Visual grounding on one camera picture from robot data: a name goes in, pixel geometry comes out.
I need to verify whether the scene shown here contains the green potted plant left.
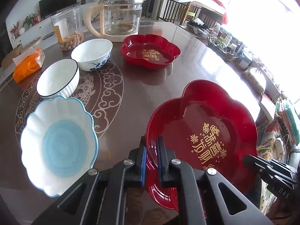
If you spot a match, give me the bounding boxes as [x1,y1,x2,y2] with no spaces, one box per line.
[22,13,36,29]

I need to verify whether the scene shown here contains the red flower plate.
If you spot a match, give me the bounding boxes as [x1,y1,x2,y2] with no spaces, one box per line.
[121,34,181,70]
[145,79,257,210]

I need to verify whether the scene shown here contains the tray of cosmetic bottles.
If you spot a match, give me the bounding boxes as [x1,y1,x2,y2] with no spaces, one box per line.
[186,20,253,70]

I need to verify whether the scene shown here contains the white tv cabinet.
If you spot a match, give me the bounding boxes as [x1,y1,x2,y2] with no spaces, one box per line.
[11,2,99,49]

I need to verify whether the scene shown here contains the glass kettle cream handle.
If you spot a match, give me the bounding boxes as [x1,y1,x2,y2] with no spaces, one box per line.
[84,0,145,42]

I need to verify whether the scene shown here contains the red flowers vase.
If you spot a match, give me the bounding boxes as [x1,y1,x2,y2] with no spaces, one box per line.
[10,20,20,39]

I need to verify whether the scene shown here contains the white bowl blue flowers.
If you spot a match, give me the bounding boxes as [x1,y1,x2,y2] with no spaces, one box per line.
[71,39,113,72]

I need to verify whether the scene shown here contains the cardboard box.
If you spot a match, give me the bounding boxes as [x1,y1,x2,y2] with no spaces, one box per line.
[1,44,23,69]

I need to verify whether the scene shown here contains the wooden crib with bedding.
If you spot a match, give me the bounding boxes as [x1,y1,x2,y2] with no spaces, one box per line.
[158,0,227,26]

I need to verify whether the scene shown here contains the orange tissue pack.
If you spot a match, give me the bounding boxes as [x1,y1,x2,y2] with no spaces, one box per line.
[13,47,45,83]

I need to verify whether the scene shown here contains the white bowl black rim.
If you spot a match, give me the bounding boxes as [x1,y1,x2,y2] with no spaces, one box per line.
[36,58,80,99]

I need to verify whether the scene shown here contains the black flat television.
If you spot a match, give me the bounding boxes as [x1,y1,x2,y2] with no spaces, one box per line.
[39,0,77,19]

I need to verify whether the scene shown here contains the blue white scalloped bowl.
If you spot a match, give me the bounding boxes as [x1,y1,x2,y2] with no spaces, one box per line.
[20,96,99,198]

